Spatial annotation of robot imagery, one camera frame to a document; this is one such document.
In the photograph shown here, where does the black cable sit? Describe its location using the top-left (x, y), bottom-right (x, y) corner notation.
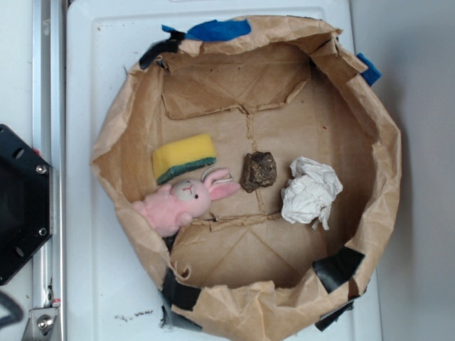
top-left (0, 290), bottom-right (24, 327)

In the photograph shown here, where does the pink plush bunny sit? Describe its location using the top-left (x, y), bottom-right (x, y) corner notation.
top-left (132, 166), bottom-right (240, 237)

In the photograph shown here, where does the aluminium extrusion rail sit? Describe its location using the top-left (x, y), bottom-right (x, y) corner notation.
top-left (32, 1), bottom-right (68, 340)

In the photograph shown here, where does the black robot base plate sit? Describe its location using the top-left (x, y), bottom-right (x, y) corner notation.
top-left (0, 124), bottom-right (51, 286)

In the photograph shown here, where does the brown paper bag tray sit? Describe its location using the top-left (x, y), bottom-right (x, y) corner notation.
top-left (92, 16), bottom-right (402, 340)

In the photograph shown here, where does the metal corner bracket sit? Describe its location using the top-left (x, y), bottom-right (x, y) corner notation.
top-left (21, 307), bottom-right (58, 341)

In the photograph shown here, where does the yellow and green sponge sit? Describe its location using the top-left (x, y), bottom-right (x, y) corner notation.
top-left (152, 134), bottom-right (217, 185)

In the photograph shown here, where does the brown rock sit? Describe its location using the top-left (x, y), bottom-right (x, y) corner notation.
top-left (240, 151), bottom-right (277, 193)

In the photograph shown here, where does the white plastic board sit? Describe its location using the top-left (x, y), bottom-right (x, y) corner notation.
top-left (65, 0), bottom-right (384, 341)

